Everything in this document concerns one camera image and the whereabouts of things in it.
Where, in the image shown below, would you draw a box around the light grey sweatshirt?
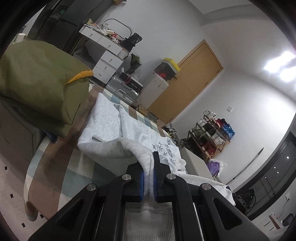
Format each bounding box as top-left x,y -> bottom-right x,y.
77,93 -> 234,240

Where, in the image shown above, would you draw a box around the grey bed footboard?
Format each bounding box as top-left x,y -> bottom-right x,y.
180,148 -> 214,180

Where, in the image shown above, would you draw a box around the purple plastic bag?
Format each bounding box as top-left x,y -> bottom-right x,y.
206,159 -> 223,178

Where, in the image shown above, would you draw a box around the checkered bed sheet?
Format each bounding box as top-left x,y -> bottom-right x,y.
23,84 -> 168,221

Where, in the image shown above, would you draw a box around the wooden shoe rack with shoes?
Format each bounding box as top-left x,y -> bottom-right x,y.
181,110 -> 235,162

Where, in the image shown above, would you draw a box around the silver aluminium suitcase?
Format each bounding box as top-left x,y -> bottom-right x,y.
106,77 -> 141,105

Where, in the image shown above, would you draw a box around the white small cabinet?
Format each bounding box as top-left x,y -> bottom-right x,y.
133,72 -> 169,109

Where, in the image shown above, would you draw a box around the black box on suitcase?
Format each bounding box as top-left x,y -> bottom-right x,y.
119,72 -> 143,92

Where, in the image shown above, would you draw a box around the yellow black shoe boxes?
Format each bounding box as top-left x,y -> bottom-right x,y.
154,58 -> 181,81

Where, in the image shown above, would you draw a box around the dark flower bouquet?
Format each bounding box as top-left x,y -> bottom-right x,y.
126,54 -> 142,74

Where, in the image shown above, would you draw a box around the wooden door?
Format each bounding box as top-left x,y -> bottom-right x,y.
147,40 -> 223,123

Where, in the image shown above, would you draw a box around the white dressing desk with drawers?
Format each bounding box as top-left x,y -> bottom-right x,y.
79,25 -> 129,84

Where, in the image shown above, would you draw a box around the black refrigerator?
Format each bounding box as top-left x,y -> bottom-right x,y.
29,0 -> 113,53

